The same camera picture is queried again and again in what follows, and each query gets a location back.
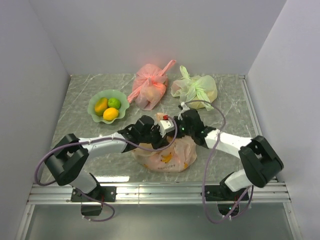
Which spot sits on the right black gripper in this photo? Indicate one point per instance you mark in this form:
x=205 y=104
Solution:
x=179 y=135

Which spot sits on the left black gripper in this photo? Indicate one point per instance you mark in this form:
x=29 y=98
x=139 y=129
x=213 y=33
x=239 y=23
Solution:
x=162 y=141

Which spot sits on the orange plastic bag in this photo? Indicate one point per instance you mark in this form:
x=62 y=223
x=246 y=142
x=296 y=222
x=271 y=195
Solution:
x=177 y=158

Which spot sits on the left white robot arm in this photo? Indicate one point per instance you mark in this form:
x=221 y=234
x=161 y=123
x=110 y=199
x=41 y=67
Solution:
x=67 y=159

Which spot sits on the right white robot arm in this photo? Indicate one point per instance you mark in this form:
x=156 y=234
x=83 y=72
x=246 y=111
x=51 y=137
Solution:
x=259 y=160

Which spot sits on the green tied plastic bag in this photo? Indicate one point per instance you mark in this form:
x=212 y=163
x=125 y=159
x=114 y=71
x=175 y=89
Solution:
x=195 y=88

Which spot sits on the yellow fake lemon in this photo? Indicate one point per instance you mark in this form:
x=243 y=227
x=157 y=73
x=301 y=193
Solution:
x=110 y=114

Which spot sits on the green fake lime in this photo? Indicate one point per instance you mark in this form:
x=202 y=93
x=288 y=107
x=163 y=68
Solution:
x=114 y=103

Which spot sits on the pink tied plastic bag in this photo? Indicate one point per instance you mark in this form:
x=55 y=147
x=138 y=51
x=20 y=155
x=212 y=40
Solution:
x=150 y=85

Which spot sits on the orange green fake mango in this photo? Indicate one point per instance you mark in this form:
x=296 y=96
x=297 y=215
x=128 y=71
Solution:
x=100 y=106

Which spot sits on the light green plate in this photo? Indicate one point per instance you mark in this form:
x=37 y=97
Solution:
x=109 y=93

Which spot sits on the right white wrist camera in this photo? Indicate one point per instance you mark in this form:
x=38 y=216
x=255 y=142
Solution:
x=183 y=108

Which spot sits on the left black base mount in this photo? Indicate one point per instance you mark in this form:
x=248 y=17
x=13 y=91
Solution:
x=92 y=203

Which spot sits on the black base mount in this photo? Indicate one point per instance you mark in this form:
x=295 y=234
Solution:
x=92 y=203
x=229 y=203

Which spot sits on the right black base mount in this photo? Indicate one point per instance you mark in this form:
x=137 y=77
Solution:
x=229 y=203

